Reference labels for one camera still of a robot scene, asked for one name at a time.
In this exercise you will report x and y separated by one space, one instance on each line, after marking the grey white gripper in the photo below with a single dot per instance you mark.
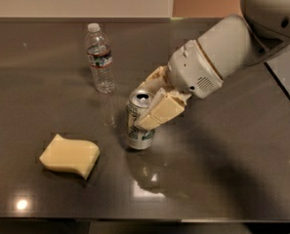
192 69

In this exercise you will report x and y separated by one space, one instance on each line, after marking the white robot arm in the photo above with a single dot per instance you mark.
257 34

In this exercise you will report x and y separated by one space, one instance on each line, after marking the yellow wavy sponge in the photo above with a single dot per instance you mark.
70 156

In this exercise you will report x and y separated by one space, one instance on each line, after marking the clear plastic water bottle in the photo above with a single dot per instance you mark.
100 59

